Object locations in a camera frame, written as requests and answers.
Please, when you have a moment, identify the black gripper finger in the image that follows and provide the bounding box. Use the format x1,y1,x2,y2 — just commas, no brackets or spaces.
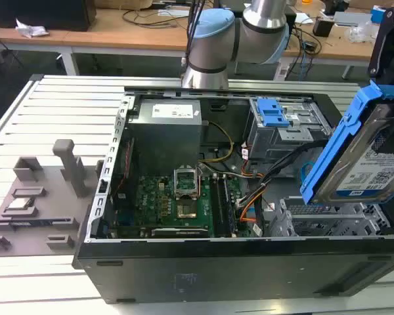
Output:
366,8,394,79

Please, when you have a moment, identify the hard disk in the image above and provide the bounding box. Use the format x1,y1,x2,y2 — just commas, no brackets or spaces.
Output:
299,79,394,207

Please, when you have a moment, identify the metal disk bay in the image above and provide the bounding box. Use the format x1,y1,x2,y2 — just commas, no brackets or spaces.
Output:
268,198,392,238

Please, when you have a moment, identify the clear plastic bag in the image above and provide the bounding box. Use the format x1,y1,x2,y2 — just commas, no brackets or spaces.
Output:
347,20,376,44

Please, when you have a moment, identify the blue box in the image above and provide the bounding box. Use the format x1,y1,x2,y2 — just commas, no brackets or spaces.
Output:
370,5,387,24

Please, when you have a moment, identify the small black box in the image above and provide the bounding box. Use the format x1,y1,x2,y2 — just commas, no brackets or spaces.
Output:
311,17,335,37

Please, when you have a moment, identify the metal drive cage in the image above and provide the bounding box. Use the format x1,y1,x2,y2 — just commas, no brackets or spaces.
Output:
248,97,333,160

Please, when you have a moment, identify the blue drive cage latch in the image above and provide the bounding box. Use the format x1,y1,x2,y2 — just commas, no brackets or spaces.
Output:
256,97,292,128

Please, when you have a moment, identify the CPU socket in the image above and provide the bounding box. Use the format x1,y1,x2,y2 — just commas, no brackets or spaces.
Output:
175,199,198,221

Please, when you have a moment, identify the metal socket cover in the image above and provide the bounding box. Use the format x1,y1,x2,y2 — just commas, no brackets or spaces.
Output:
173,168,200,200

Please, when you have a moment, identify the grey power supply unit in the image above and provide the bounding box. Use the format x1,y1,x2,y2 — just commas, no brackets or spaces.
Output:
127,98,204,167

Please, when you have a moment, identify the black open PC case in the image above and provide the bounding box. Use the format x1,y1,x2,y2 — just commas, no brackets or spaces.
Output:
72,85,394,305

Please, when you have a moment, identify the black graphics card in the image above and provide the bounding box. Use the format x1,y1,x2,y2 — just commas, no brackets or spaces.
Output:
150,226,209,239

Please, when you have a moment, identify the wooden desk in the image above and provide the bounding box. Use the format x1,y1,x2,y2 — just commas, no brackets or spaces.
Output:
0,5,382,81

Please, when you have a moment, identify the green motherboard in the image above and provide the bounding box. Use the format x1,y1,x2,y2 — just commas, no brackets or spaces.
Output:
133,173,261,238

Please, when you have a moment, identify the large black box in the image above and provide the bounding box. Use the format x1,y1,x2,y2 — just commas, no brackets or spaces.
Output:
0,0,98,33

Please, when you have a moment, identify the crumpled white paper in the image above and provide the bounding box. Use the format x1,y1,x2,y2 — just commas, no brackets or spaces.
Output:
14,17,51,38

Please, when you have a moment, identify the grey parts rack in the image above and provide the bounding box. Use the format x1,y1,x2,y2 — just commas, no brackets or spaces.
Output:
0,138,101,257

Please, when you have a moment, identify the silver CPU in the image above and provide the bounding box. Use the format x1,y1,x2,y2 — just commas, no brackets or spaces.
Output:
5,198,34,211

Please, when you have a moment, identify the black RAM stick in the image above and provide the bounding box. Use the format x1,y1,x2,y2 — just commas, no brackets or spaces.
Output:
0,220,55,230

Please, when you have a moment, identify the blue wire loop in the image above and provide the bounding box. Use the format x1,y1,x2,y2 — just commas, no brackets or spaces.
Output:
299,161,315,185

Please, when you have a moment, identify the black disk wire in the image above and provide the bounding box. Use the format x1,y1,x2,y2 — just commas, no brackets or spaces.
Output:
261,138,330,186

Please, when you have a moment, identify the yellow wire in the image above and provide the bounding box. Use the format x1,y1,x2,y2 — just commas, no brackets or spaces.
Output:
198,120,234,163

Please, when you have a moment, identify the orange disk wire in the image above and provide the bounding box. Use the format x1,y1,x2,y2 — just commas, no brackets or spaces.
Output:
238,185,267,224

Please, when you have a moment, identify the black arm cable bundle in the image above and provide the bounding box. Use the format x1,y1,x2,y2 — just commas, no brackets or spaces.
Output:
183,0,206,68

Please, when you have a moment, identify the black cable on desk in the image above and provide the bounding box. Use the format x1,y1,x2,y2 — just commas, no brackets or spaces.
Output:
121,7,191,28

